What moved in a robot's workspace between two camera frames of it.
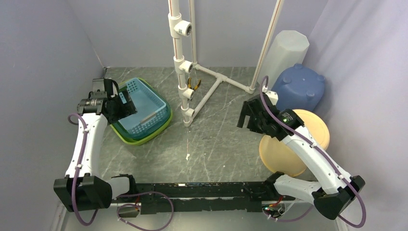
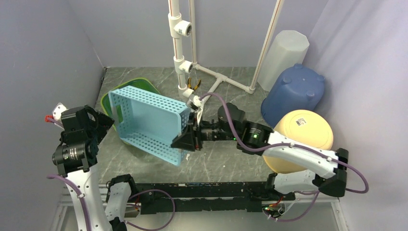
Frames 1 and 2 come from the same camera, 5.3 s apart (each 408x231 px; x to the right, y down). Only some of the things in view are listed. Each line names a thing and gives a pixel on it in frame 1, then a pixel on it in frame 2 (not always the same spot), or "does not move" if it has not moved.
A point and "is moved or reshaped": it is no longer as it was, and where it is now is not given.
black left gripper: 126,109 -> 102,122
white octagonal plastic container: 288,48 does not move
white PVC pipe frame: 177,26 does not move
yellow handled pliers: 196,86 does not move
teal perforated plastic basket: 151,117 is moved or reshaped
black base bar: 240,196 does not move
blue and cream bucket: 299,87 does not move
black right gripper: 246,110 -> 186,140
